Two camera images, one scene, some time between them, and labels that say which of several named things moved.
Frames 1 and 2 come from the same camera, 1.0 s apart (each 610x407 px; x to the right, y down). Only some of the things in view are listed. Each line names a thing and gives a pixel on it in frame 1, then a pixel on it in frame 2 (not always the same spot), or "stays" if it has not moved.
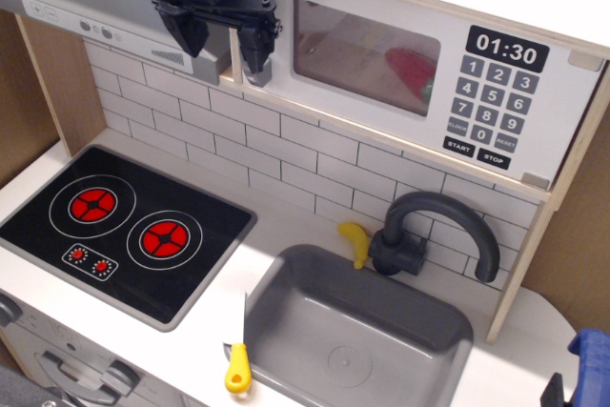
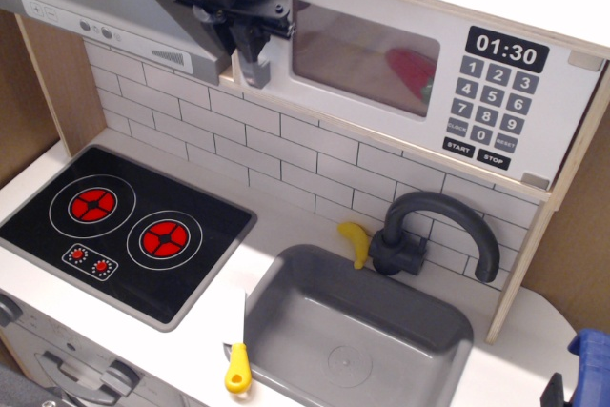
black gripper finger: [190, 29] -> [223, 28]
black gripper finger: [257, 43] stays
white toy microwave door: [491, 91] stays
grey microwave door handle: [264, 76] stays
